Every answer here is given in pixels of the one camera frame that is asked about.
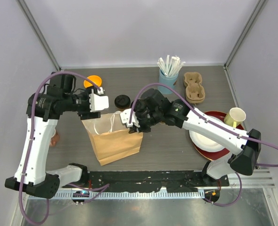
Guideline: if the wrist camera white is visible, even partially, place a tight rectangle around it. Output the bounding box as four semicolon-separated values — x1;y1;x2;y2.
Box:
120;108;140;128
89;87;109;112

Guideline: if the brown paper bag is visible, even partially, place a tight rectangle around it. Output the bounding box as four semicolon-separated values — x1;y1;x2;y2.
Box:
82;111;143;166

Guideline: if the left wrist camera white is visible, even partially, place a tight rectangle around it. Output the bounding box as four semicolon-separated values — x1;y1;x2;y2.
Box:
89;87;109;112

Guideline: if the pink mug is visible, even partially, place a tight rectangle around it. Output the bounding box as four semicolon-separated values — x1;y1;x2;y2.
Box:
49;129;60;146

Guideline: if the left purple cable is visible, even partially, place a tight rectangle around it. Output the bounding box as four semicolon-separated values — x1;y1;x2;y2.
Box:
18;71;110;226

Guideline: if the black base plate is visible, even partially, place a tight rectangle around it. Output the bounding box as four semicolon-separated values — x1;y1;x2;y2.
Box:
76;170;229;193

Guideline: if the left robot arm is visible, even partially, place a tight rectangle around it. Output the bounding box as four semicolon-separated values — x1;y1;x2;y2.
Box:
5;72;109;199

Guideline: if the white wrapped straws bundle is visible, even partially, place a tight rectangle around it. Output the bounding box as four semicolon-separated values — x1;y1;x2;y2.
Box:
157;55;186;78

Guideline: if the purple cable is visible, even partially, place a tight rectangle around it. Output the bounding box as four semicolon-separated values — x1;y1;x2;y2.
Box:
129;82;278;208
18;71;110;226

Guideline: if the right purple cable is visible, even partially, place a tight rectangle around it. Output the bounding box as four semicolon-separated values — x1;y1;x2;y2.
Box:
129;82;278;208

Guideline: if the red round tray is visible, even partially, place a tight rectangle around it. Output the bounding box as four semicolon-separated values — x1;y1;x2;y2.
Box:
192;111;244;161

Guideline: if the orange bowl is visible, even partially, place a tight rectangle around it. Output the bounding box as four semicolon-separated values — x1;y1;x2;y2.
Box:
83;75;102;88

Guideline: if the black coffee cup lid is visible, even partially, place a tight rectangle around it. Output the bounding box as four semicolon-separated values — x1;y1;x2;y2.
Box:
114;94;131;108

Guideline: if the blue straw holder cup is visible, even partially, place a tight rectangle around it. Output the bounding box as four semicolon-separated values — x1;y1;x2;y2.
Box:
158;69;179;95

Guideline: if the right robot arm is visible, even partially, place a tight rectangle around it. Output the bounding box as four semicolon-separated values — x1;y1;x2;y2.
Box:
122;89;261;186

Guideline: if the yellow-green mug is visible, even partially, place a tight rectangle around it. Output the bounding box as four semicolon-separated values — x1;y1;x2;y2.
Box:
223;107;246;128

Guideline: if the white paper plate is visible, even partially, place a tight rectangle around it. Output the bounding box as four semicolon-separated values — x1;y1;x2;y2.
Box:
189;130;224;153

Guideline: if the aluminium front rail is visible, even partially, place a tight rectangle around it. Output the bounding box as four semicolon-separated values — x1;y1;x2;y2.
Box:
51;169;275;201

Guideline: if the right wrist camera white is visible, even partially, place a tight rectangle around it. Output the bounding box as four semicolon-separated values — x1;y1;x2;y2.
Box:
120;108;140;128

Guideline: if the cardboard cup carrier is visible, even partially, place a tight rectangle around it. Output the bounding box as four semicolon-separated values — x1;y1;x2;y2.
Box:
183;72;205;104

